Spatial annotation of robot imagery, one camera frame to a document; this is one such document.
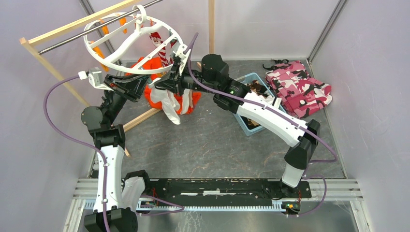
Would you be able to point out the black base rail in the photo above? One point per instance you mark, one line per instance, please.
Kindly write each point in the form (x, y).
(168, 195)

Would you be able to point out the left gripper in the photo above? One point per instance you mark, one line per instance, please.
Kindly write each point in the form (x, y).
(136, 83)

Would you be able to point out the orange cloth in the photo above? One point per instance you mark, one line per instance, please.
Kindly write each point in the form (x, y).
(155, 63)

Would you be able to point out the red white striped sock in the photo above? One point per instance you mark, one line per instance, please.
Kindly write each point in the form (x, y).
(165, 54)

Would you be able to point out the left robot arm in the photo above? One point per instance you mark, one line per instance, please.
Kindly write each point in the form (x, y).
(117, 198)

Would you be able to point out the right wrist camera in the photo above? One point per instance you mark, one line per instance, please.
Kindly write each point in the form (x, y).
(182, 53)

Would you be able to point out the white sock with black stripes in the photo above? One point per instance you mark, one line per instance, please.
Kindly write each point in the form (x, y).
(169, 104)

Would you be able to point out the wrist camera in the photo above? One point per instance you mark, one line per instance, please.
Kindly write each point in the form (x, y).
(182, 53)
(93, 75)

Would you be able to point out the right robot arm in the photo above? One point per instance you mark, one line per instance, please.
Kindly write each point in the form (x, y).
(231, 95)

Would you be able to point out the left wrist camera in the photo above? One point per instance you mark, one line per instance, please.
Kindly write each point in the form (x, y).
(93, 75)

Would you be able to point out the wooden drying rack frame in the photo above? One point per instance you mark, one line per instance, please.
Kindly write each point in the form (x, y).
(29, 133)

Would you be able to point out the white round clip hanger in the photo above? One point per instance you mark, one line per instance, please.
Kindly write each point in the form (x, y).
(142, 25)

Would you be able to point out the metal hanging rod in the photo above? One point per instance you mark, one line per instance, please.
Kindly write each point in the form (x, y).
(82, 22)

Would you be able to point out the pink camouflage trousers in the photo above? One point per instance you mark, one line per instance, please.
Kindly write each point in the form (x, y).
(301, 94)

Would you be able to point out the light blue laundry basket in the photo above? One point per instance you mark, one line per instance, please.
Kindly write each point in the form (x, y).
(248, 78)

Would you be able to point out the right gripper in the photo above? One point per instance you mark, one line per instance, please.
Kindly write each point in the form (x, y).
(174, 80)

